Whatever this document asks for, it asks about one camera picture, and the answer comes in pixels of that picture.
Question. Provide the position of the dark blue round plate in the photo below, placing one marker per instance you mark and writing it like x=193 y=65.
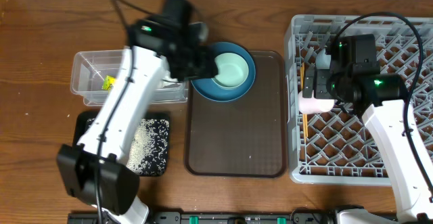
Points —
x=210 y=90

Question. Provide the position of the light green small plate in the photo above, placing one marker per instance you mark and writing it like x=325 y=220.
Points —
x=233 y=70

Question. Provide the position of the grey plastic dishwasher rack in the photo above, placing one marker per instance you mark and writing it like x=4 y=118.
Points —
x=334 y=147

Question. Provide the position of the wooden chopstick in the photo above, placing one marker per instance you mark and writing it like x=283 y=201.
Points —
x=302 y=71
x=305 y=126

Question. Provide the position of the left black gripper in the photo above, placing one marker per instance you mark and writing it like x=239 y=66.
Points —
x=208 y=66

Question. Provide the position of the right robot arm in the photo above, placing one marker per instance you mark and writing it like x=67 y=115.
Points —
x=382 y=102

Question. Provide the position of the white rice grains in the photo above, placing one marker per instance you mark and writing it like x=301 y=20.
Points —
x=149 y=150

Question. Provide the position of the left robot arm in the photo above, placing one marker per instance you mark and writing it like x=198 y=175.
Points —
x=95 y=169

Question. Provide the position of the light blue bowl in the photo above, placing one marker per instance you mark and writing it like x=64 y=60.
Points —
x=323 y=60

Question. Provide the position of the black plastic tray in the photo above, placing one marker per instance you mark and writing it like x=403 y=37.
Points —
x=119 y=136

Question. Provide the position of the brown plastic serving tray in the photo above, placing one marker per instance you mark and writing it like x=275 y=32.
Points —
x=243 y=138

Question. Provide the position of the pink plastic cup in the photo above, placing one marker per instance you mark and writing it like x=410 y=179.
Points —
x=313 y=105

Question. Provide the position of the yellow snack wrapper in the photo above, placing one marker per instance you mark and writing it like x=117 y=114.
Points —
x=108 y=83

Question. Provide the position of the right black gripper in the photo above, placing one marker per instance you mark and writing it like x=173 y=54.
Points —
x=322 y=76

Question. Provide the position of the clear plastic waste bin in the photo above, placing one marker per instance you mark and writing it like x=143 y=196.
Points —
x=90 y=68

